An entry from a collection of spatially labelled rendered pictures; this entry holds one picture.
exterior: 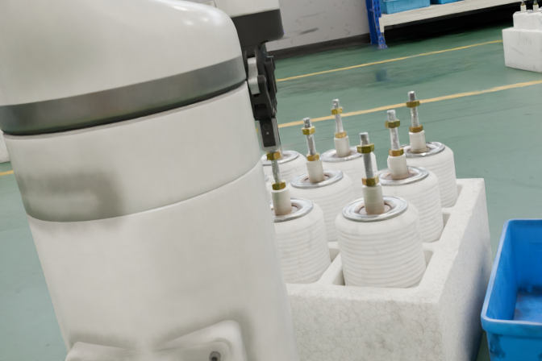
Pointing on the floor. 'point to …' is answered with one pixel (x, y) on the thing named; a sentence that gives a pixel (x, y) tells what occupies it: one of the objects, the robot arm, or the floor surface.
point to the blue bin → (515, 294)
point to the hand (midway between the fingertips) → (268, 133)
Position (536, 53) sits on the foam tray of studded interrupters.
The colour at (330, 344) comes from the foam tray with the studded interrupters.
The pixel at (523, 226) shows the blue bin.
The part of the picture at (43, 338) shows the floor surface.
